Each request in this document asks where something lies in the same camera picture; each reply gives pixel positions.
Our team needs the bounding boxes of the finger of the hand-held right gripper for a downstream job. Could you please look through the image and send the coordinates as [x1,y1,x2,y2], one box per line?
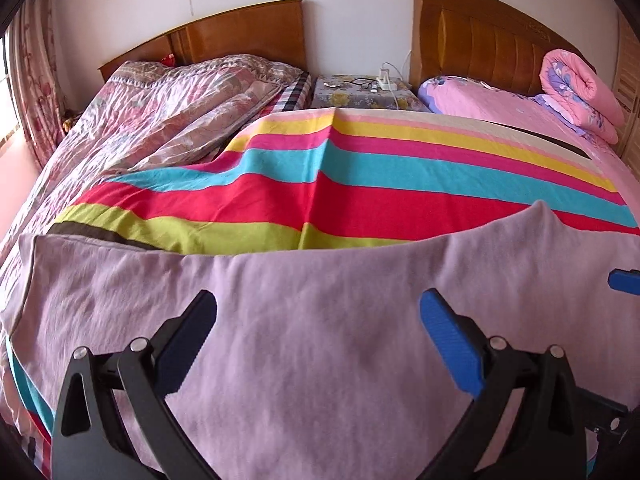
[575,390,632,434]
[606,269,640,296]

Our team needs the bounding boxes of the floral covered nightstand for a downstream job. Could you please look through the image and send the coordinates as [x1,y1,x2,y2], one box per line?
[310,74,431,113]

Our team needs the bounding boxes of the lilac pillow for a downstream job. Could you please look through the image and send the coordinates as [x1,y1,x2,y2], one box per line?
[531,92,582,132]

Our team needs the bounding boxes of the rolled pink floral quilt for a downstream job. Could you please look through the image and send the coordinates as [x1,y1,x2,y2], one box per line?
[539,49,626,143]

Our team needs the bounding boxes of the plain wooden headboard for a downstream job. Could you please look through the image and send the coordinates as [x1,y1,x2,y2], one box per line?
[98,0,307,82]

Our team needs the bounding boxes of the pink patterned quilt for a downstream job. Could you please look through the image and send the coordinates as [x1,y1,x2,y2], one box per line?
[0,54,311,281]

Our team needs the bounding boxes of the lilac pants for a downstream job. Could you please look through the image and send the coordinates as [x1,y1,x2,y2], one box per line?
[0,200,640,480]

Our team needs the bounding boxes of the striped colourful blanket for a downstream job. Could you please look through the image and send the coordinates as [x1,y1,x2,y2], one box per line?
[0,108,633,466]

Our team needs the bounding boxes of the plaid pillow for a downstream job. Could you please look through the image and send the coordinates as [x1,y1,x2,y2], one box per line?
[272,72,314,111]

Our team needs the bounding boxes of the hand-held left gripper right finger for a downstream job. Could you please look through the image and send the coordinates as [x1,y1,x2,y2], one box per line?
[419,288,588,480]

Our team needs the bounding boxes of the pink bed sheet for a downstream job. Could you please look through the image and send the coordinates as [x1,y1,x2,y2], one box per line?
[417,76,640,181]

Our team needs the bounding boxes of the light wooden wardrobe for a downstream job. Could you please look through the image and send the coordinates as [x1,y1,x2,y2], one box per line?
[612,10,640,176]

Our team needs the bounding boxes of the white power strip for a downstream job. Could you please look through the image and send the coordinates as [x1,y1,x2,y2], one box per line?
[377,62,399,92]

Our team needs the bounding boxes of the pink floral curtain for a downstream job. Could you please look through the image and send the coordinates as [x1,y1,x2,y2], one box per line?
[7,0,68,171]

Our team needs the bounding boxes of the padded wooden headboard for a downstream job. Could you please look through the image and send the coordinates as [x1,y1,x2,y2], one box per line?
[413,0,597,98]

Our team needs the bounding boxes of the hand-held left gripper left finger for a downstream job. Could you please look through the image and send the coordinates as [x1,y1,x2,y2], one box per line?
[50,290,218,480]

